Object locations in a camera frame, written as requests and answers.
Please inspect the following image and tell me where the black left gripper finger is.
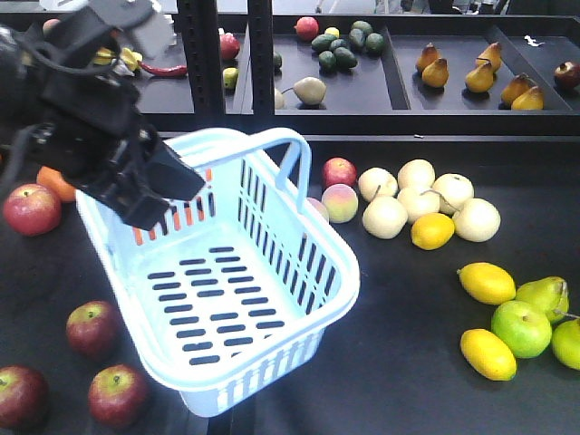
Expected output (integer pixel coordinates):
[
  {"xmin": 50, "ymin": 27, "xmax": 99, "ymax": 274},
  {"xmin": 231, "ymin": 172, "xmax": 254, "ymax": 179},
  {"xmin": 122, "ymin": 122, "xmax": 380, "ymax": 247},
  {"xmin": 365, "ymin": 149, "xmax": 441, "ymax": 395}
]
[
  {"xmin": 92, "ymin": 179, "xmax": 169, "ymax": 230},
  {"xmin": 145, "ymin": 143, "xmax": 206, "ymax": 200}
]

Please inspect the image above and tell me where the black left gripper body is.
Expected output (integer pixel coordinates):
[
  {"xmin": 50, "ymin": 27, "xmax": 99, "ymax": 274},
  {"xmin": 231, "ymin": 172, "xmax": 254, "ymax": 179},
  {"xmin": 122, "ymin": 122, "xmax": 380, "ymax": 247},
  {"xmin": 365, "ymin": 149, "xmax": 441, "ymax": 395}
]
[{"xmin": 34, "ymin": 67, "xmax": 154, "ymax": 199}]

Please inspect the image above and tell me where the red chili pepper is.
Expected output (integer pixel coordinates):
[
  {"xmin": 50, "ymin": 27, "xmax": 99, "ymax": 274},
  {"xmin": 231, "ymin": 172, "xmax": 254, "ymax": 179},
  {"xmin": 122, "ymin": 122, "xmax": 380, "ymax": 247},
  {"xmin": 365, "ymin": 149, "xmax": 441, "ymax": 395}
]
[{"xmin": 139, "ymin": 62, "xmax": 188, "ymax": 78}]

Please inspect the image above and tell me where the large orange back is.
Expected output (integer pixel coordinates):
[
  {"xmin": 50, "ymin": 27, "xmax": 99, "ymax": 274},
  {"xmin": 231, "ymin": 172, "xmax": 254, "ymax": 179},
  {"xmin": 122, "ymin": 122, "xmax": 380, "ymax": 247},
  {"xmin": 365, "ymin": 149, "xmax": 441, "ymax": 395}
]
[{"xmin": 36, "ymin": 166, "xmax": 76, "ymax": 203}]

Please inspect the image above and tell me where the dark red apple corner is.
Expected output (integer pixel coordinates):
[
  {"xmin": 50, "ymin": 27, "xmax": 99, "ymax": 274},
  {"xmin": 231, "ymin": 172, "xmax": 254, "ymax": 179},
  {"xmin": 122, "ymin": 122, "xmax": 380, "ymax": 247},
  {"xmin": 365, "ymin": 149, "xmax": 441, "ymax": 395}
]
[{"xmin": 1, "ymin": 365, "xmax": 49, "ymax": 430}]

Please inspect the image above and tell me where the light blue plastic basket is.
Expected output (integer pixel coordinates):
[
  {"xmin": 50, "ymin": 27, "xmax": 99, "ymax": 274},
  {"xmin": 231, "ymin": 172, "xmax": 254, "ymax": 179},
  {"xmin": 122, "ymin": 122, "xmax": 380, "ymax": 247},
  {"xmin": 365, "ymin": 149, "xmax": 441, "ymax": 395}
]
[{"xmin": 76, "ymin": 128, "xmax": 360, "ymax": 417}]

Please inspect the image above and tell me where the pink red apple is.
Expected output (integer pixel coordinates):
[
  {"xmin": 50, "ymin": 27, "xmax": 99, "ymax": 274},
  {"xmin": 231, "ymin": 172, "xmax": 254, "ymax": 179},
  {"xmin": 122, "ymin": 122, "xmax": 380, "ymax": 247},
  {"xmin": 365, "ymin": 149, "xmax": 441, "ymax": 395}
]
[{"xmin": 3, "ymin": 183, "xmax": 62, "ymax": 237}]

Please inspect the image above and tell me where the dark red apple lower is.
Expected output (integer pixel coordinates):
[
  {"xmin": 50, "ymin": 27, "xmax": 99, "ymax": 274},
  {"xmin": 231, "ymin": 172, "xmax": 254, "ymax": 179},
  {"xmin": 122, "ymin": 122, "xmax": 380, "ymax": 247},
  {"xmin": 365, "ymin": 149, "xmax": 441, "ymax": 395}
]
[{"xmin": 87, "ymin": 364, "xmax": 150, "ymax": 430}]

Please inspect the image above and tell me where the yellow lemon by pears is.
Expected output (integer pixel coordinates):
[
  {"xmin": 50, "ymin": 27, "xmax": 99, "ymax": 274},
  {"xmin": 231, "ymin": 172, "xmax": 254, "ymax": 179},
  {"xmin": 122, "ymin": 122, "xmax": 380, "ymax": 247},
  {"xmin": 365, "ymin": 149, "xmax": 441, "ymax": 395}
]
[{"xmin": 411, "ymin": 213, "xmax": 455, "ymax": 250}]

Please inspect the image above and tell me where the green apple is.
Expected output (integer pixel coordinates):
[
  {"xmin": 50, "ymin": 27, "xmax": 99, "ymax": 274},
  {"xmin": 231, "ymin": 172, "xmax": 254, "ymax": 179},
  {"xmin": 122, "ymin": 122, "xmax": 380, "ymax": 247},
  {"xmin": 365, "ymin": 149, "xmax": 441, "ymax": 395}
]
[{"xmin": 490, "ymin": 300, "xmax": 552, "ymax": 359}]

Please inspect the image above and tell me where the black wooden produce stand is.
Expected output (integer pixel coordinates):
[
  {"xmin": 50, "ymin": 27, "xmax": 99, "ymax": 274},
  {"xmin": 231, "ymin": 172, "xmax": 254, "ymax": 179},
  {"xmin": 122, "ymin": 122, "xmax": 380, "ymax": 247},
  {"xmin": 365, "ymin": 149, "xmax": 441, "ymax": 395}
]
[{"xmin": 0, "ymin": 0, "xmax": 580, "ymax": 435}]

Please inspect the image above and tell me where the dark red apple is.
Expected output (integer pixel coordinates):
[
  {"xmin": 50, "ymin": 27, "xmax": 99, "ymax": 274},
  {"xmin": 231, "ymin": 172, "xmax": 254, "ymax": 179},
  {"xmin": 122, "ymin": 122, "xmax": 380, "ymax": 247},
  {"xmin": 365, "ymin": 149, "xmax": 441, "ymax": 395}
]
[
  {"xmin": 65, "ymin": 300, "xmax": 121, "ymax": 362},
  {"xmin": 87, "ymin": 364, "xmax": 150, "ymax": 430}
]

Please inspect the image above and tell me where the yellow lemon lower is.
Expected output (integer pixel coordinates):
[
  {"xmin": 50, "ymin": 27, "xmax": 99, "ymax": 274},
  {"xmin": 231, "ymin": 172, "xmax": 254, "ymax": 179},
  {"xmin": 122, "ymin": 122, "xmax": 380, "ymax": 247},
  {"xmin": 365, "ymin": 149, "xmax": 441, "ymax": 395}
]
[{"xmin": 459, "ymin": 328, "xmax": 517, "ymax": 382}]

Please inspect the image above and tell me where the yellow lemon upper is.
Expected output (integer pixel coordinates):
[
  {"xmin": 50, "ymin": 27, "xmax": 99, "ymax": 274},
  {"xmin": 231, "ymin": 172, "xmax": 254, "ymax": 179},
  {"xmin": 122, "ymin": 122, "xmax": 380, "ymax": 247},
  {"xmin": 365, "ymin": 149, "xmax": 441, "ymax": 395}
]
[{"xmin": 457, "ymin": 262, "xmax": 517, "ymax": 305}]

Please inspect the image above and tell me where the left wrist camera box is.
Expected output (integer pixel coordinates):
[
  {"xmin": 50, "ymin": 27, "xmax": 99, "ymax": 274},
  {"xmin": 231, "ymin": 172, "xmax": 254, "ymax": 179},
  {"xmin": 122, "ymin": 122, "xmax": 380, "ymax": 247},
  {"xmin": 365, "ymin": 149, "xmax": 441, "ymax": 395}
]
[{"xmin": 128, "ymin": 12, "xmax": 175, "ymax": 58}]

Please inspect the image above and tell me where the dark red apple upper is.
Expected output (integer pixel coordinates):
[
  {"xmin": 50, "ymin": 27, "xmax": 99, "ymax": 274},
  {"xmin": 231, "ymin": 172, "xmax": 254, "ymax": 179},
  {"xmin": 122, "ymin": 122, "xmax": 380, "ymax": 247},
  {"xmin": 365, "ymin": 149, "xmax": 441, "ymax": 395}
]
[{"xmin": 65, "ymin": 300, "xmax": 121, "ymax": 362}]

